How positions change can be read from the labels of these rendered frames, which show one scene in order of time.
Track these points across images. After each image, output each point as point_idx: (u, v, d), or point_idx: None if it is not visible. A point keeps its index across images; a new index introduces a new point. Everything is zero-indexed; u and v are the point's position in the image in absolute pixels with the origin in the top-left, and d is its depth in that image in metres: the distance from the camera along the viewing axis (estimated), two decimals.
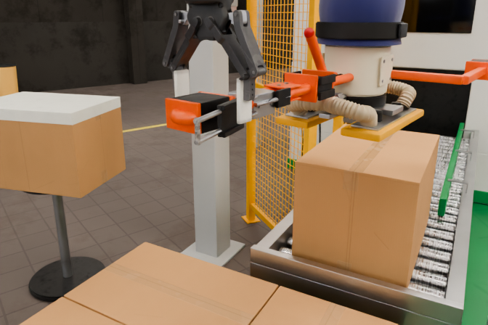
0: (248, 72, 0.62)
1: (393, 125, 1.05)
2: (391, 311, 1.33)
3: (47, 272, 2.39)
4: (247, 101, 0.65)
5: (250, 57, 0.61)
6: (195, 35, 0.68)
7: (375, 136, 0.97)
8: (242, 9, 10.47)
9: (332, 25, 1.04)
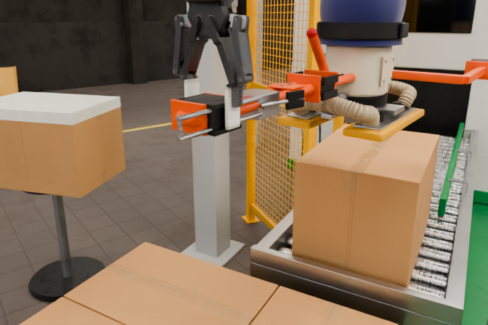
0: (236, 80, 0.64)
1: (396, 125, 1.05)
2: (391, 311, 1.33)
3: (47, 272, 2.39)
4: (235, 108, 0.66)
5: (240, 64, 0.62)
6: (199, 37, 0.68)
7: (377, 136, 0.98)
8: (242, 9, 10.47)
9: (334, 25, 1.04)
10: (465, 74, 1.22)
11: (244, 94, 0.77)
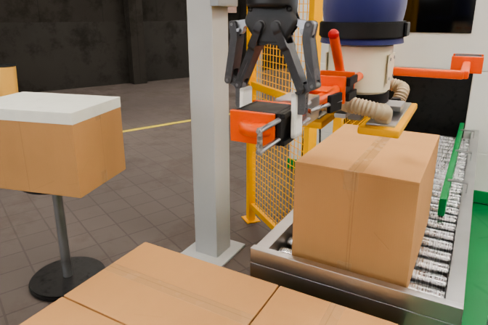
0: (303, 87, 0.62)
1: (404, 120, 1.09)
2: (391, 311, 1.33)
3: (47, 272, 2.39)
4: (299, 115, 0.65)
5: (311, 71, 0.61)
6: (257, 43, 0.65)
7: (394, 133, 1.00)
8: (242, 9, 10.47)
9: (343, 25, 1.05)
10: (452, 68, 1.29)
11: (290, 100, 0.75)
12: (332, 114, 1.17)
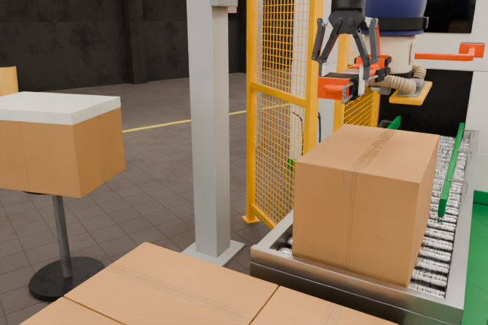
0: (368, 61, 0.96)
1: (423, 93, 1.42)
2: (391, 311, 1.33)
3: (47, 272, 2.39)
4: (363, 80, 0.98)
5: (374, 51, 0.94)
6: (335, 33, 0.98)
7: (417, 101, 1.34)
8: (242, 9, 10.47)
9: (378, 20, 1.38)
10: (460, 54, 1.62)
11: (351, 72, 1.08)
12: (367, 89, 1.50)
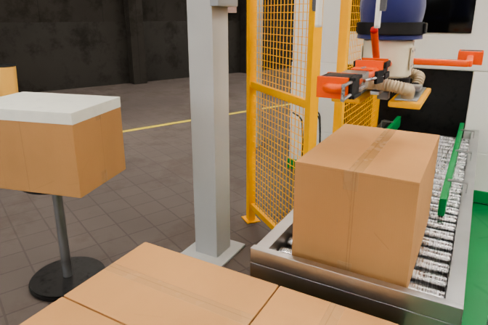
0: None
1: (423, 98, 1.42)
2: (391, 311, 1.33)
3: (47, 272, 2.39)
4: (380, 12, 0.93)
5: None
6: None
7: (417, 105, 1.34)
8: (242, 9, 10.47)
9: None
10: None
11: (350, 73, 1.08)
12: (366, 93, 1.50)
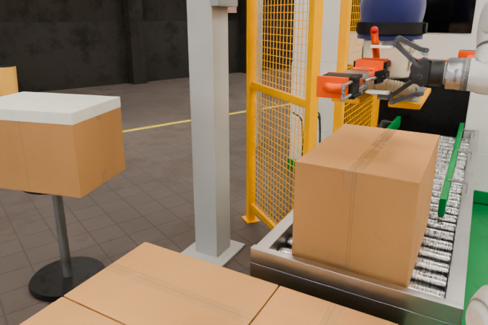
0: (397, 42, 1.24)
1: (423, 98, 1.42)
2: (391, 311, 1.33)
3: (47, 272, 2.39)
4: (380, 45, 1.25)
5: (406, 40, 1.23)
6: (410, 82, 1.24)
7: (417, 105, 1.34)
8: (242, 9, 10.47)
9: (377, 25, 1.38)
10: None
11: (350, 73, 1.08)
12: (366, 93, 1.50)
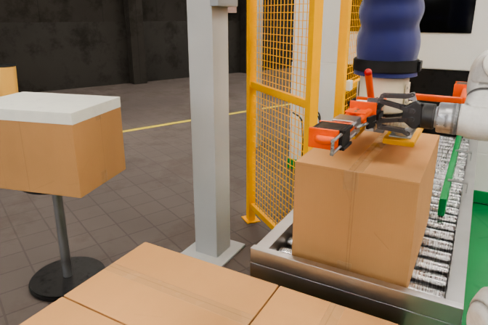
0: (382, 99, 1.30)
1: (417, 134, 1.45)
2: (391, 311, 1.33)
3: (47, 272, 2.39)
4: (366, 101, 1.31)
5: (391, 93, 1.29)
6: (401, 119, 1.28)
7: (410, 143, 1.37)
8: (242, 9, 10.47)
9: (373, 63, 1.42)
10: (454, 93, 1.66)
11: (342, 120, 1.12)
12: (362, 128, 1.54)
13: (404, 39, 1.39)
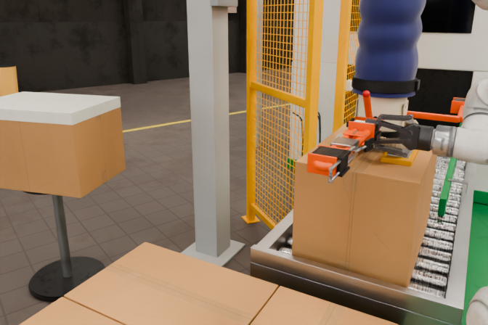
0: (380, 120, 1.32)
1: (415, 152, 1.47)
2: (391, 311, 1.33)
3: (47, 272, 2.39)
4: (364, 122, 1.33)
5: (388, 115, 1.31)
6: (399, 140, 1.30)
7: (407, 162, 1.39)
8: (242, 9, 10.47)
9: (371, 83, 1.44)
10: (452, 109, 1.68)
11: (340, 144, 1.14)
12: (361, 145, 1.56)
13: (402, 60, 1.41)
